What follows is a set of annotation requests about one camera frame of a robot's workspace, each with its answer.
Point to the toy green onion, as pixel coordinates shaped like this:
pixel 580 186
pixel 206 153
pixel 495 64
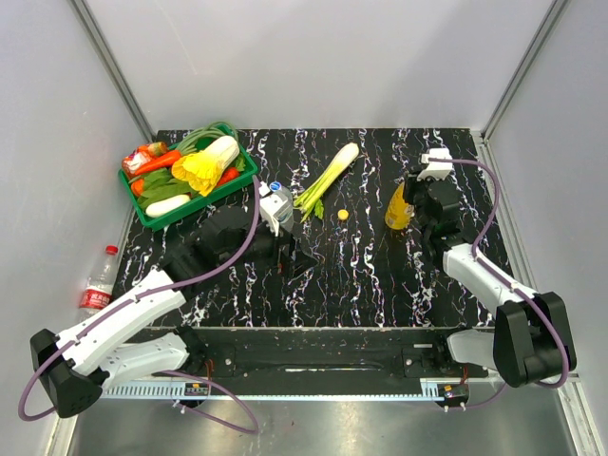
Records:
pixel 342 160

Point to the long orange carrot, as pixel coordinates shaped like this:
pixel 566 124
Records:
pixel 165 160

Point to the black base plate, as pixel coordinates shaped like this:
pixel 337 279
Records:
pixel 396 352

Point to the white toy radish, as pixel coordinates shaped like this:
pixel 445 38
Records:
pixel 163 207

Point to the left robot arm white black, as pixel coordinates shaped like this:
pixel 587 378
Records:
pixel 77 365

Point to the small orange carrot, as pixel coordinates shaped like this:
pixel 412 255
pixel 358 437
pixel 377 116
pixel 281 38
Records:
pixel 228 175

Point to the clear bottle blue cap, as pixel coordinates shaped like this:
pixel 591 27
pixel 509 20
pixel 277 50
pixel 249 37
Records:
pixel 282 206

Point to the orange juice bottle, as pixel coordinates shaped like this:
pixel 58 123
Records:
pixel 399 212

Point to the toy napa cabbage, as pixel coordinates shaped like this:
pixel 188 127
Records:
pixel 202 170

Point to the green beans bundle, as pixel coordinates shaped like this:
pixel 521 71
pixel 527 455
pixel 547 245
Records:
pixel 200 138

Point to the green plastic basket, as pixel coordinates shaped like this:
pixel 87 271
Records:
pixel 247 169

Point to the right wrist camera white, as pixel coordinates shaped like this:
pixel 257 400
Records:
pixel 436 164

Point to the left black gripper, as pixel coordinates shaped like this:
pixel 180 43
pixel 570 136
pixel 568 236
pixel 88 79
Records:
pixel 300 262

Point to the orange tomato piece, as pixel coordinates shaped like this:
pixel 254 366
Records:
pixel 137 187

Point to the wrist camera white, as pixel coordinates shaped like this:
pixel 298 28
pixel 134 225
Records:
pixel 436 164
pixel 265 205

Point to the water bottle red cap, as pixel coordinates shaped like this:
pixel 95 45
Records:
pixel 100 284

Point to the black marble mat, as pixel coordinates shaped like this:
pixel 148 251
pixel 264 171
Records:
pixel 367 275

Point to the green leafy vegetable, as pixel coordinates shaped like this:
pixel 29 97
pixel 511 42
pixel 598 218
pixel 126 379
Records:
pixel 161 185

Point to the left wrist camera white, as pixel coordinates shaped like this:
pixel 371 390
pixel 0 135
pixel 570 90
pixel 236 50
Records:
pixel 265 205

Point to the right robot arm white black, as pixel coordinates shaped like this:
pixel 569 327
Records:
pixel 531 342

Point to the red snack packet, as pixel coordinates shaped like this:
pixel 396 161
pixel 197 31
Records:
pixel 142 155

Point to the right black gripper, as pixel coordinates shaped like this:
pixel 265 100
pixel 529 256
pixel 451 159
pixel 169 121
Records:
pixel 411 183

